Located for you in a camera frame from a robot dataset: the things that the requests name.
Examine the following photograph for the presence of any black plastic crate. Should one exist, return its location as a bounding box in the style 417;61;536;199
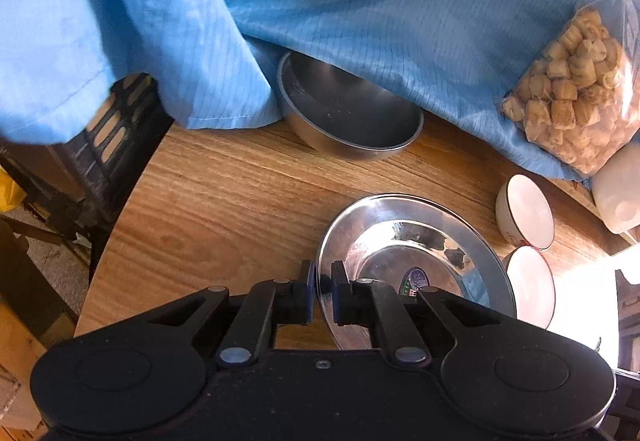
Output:
60;74;173;247

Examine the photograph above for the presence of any white bowl with red rim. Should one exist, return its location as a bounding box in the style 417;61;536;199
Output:
504;246;556;329
496;174;556;251

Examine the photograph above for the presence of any yellow object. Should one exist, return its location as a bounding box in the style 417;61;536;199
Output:
0;171;27;213

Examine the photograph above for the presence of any clear bag of snack pieces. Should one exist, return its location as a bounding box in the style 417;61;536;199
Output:
500;0;640;177

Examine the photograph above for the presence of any stainless steel plate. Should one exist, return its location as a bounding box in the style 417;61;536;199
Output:
316;194;517;351

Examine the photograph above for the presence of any stainless steel bowl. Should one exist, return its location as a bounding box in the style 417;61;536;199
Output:
276;50;425;161

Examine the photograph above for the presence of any white container with blue lid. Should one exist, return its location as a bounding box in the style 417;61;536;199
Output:
592;141;640;234

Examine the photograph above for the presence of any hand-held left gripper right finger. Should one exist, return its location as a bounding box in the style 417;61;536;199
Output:
330;261;505;367

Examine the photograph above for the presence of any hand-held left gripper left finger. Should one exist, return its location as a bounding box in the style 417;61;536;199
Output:
145;261;317;368

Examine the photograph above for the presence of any cardboard box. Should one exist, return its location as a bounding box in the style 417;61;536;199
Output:
0;301;76;432

